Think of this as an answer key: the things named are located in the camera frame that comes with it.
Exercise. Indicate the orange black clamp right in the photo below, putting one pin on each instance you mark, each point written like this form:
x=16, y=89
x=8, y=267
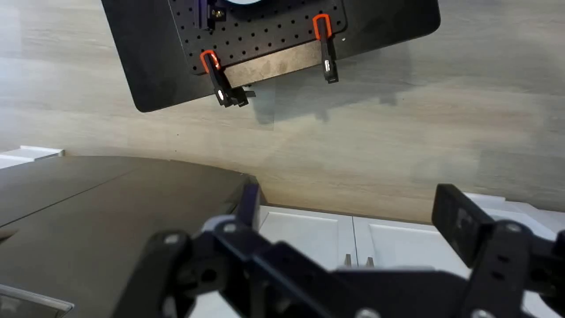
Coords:
x=322, y=29

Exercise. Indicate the white lower cabinet doors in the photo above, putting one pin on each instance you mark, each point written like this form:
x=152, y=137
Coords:
x=363, y=243

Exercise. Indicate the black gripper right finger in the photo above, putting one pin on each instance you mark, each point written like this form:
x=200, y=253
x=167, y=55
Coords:
x=506, y=257

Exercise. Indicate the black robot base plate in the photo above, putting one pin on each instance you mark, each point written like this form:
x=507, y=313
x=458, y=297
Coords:
x=159, y=41

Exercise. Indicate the orange black clamp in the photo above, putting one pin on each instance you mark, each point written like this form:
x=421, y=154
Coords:
x=322, y=29
x=225, y=92

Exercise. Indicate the orange black clamp left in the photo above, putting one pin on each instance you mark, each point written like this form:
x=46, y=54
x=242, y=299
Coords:
x=225, y=92

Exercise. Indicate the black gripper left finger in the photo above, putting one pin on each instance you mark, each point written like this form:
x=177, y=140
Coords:
x=230, y=258

